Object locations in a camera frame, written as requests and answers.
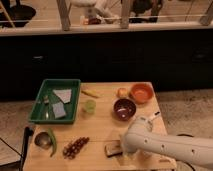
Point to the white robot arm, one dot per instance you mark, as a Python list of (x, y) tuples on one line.
[(139, 136)]

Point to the small green cup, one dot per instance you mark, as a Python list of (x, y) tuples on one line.
[(89, 106)]

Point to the clear plastic cup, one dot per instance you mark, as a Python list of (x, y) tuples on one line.
[(146, 154)]

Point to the small metal cup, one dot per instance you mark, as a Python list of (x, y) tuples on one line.
[(43, 140)]

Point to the yellow banana toy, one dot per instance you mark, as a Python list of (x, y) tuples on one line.
[(90, 93)]

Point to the apple toy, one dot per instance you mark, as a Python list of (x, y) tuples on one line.
[(122, 93)]

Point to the dark purple bowl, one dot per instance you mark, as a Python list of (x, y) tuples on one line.
[(124, 109)]

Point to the orange bowl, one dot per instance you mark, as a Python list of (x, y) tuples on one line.
[(141, 93)]

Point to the grey cloth piece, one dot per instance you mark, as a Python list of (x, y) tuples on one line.
[(64, 95)]

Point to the blue-grey sponge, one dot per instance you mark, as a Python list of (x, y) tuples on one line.
[(58, 110)]

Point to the black and white brush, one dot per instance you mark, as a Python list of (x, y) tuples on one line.
[(154, 116)]

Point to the small metal clip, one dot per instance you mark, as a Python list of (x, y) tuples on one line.
[(45, 100)]

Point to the metal spoon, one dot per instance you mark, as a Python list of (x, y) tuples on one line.
[(47, 112)]

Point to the green plastic tray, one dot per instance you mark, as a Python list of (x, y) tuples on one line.
[(48, 86)]

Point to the brown grape bunch toy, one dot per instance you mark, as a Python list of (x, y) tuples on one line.
[(73, 148)]

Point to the black clamp stand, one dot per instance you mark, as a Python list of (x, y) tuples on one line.
[(27, 134)]

